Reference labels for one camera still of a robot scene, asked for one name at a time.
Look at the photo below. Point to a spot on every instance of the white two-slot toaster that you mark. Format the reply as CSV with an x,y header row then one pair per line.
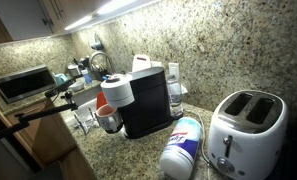
x,y
254,146

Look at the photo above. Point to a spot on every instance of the white Lysol wipes canister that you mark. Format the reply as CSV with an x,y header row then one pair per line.
x,y
181,146

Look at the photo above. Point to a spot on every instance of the black stereo camera bar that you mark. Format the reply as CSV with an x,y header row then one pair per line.
x,y
59,87

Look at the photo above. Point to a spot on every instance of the white wall power outlet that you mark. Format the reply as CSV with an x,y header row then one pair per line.
x,y
174,68

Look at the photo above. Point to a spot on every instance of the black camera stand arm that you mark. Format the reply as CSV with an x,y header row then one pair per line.
x,y
44,113

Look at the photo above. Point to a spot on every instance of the small black metal fitting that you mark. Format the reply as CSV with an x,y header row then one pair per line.
x,y
47,21

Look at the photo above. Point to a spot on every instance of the short LED strip light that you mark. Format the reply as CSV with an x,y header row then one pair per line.
x,y
78,22

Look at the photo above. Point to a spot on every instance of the clear plastic water bottle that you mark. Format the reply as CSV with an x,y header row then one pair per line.
x,y
174,96

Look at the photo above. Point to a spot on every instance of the wooden base cabinet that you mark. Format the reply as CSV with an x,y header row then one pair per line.
x,y
44,140

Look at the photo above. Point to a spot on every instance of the white pink cutting board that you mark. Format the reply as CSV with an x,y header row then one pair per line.
x,y
141,65

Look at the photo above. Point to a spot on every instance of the long LED strip light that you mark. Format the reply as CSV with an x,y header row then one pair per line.
x,y
116,6

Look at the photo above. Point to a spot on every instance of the white bowl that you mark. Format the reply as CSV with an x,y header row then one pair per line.
x,y
76,86

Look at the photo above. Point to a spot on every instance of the blue soap bottle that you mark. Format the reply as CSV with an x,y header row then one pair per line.
x,y
87,78

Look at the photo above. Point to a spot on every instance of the curved silver faucet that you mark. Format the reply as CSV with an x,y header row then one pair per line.
x,y
100,52

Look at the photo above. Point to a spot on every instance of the teal plastic object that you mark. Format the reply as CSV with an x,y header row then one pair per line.
x,y
59,79

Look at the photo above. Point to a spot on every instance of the silver metal pot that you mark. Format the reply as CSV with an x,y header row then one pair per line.
x,y
74,71

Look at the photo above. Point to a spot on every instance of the black white Nespresso coffee machine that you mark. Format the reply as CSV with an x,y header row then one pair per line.
x,y
148,103

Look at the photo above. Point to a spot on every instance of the white light switch plate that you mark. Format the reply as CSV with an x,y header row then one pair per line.
x,y
156,64

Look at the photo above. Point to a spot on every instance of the red plastic container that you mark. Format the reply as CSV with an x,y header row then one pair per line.
x,y
100,100

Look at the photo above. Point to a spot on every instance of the dark hanging ladle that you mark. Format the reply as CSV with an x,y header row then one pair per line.
x,y
97,45

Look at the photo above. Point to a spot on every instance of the silver black microwave oven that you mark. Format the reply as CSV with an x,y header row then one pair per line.
x,y
24,83

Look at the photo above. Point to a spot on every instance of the black kettle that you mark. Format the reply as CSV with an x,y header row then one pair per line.
x,y
84,61

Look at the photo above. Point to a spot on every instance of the white kitchen sink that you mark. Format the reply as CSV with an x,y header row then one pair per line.
x,y
84,100

